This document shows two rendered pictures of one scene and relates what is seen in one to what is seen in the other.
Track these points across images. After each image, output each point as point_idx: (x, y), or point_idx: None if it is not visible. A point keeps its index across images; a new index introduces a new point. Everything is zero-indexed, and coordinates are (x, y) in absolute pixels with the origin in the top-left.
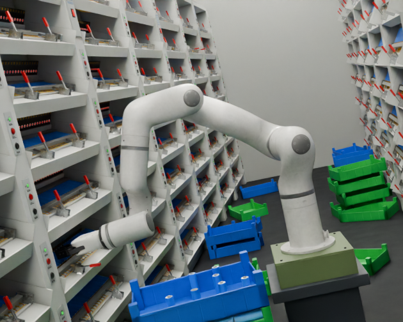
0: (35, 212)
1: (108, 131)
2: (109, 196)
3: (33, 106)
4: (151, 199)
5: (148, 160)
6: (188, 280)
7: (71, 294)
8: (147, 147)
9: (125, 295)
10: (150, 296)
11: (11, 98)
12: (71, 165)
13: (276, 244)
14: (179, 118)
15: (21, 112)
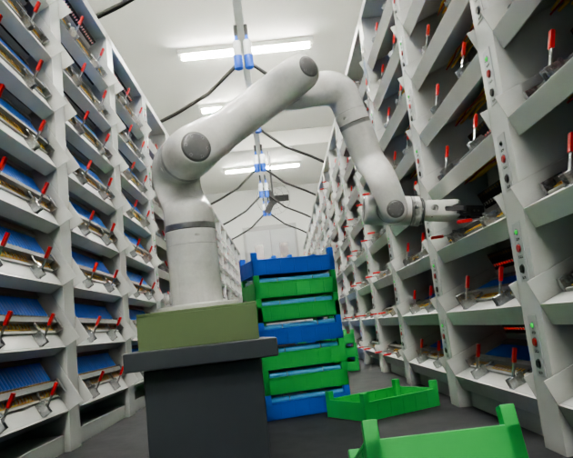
0: (418, 174)
1: (486, 18)
2: (489, 143)
3: (422, 65)
4: (366, 182)
5: (345, 141)
6: (296, 260)
7: (447, 257)
8: (339, 129)
9: (501, 306)
10: (323, 263)
11: (409, 74)
12: (454, 110)
13: (245, 301)
14: (295, 110)
15: (418, 79)
